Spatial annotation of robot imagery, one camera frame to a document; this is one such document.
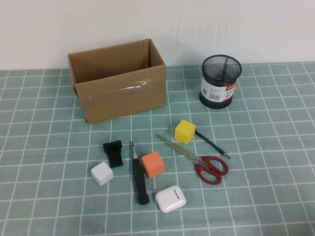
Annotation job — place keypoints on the yellow cube block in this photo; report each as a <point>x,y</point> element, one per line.
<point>183,132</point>

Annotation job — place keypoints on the black pen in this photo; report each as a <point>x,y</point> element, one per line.
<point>214,146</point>

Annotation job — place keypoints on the brown cardboard box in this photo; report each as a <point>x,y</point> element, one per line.
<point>123,98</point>

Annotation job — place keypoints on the white cube block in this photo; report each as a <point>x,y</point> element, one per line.
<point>102,173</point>

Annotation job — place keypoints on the black mesh pen holder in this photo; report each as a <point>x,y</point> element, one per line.
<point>212,88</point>

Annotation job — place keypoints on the black plastic bracket part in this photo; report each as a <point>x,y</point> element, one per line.
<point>114,155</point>

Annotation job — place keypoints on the green checkered tablecloth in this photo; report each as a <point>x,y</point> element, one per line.
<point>246,196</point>

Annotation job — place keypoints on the orange cube block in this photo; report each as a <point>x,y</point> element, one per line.
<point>153,164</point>

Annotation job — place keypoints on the white earbuds case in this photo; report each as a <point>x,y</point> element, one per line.
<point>169,199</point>

